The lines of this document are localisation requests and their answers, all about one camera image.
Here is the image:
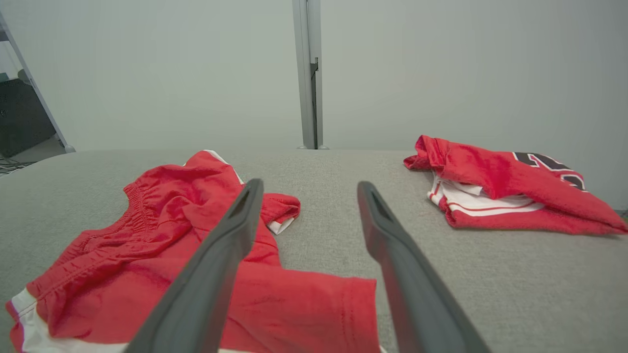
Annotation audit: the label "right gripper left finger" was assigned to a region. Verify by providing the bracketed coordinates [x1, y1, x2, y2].
[123, 178, 265, 353]

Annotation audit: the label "slanted grey metal strut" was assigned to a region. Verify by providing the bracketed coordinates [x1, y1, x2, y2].
[0, 12, 77, 153]

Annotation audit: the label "red basketball shorts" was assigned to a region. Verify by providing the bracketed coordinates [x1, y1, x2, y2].
[5, 150, 382, 353]

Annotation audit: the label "red basketball jersey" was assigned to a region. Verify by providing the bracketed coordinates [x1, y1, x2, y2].
[403, 135, 628, 236]

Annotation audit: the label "black cabinet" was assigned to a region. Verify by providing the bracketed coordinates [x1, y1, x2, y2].
[0, 74, 57, 158]

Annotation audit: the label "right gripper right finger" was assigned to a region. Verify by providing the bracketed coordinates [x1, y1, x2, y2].
[357, 180, 491, 353]

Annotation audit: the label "grey partition post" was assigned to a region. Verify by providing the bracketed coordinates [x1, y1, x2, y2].
[292, 0, 328, 150]

